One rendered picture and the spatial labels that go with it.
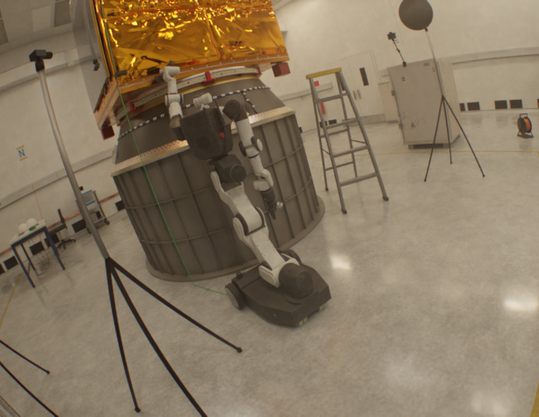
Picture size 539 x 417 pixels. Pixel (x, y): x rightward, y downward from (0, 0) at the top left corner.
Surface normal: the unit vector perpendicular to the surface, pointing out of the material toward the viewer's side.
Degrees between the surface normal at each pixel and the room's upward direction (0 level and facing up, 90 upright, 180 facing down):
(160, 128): 62
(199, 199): 90
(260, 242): 54
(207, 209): 90
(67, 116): 90
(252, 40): 90
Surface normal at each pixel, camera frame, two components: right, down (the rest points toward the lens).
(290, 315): -0.57, 0.42
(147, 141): -0.33, -0.09
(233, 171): 0.53, 0.11
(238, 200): 0.30, -0.38
